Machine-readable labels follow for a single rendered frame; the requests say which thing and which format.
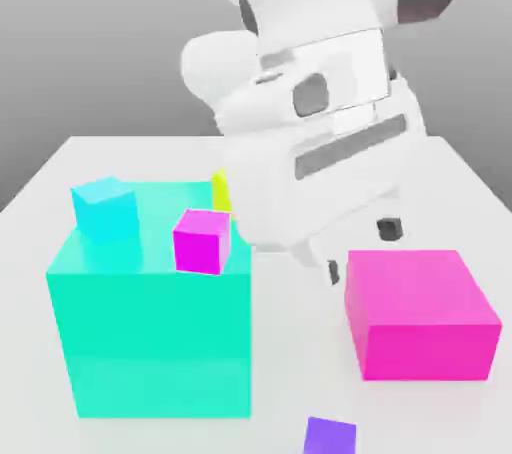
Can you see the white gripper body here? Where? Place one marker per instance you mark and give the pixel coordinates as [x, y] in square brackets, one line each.
[264, 198]

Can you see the large teal box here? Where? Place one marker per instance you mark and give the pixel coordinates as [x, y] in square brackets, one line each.
[156, 334]

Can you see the small magenta cube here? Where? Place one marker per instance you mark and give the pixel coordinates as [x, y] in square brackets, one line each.
[198, 248]

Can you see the small yellow cube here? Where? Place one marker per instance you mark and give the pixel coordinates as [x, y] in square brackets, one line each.
[220, 194]

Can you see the small purple cube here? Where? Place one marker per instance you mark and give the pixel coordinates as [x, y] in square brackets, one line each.
[330, 438]

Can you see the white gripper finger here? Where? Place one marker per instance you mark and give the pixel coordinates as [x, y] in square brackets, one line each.
[316, 262]
[390, 229]

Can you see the small cyan cube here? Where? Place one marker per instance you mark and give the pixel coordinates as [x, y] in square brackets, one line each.
[106, 214]

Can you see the large pink box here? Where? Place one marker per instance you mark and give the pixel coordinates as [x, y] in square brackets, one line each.
[420, 322]

